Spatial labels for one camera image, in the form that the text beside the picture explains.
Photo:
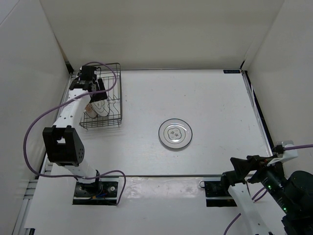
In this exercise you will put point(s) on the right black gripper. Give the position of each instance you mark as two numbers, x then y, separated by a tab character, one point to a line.
243	166

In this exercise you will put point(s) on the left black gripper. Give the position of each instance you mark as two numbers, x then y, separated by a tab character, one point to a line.
99	96

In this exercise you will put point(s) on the white plate green rim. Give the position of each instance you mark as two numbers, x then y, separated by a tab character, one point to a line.
101	107
175	134

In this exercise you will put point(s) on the white plate orange sunburst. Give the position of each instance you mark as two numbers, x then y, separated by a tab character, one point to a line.
90	112

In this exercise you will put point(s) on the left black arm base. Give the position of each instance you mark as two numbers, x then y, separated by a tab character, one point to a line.
102	192

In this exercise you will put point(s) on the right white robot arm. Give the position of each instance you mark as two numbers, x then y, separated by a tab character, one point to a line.
294	195

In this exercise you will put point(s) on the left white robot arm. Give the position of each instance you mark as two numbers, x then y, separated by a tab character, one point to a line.
62	142

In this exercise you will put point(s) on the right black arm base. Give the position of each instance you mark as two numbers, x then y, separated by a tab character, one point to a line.
216	190

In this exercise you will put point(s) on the blue label on table edge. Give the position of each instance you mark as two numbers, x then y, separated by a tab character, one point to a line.
231	71

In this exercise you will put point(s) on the grey wire dish rack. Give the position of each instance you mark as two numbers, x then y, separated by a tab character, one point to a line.
111	75

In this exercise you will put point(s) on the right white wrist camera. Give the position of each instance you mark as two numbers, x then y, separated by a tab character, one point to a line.
283	152

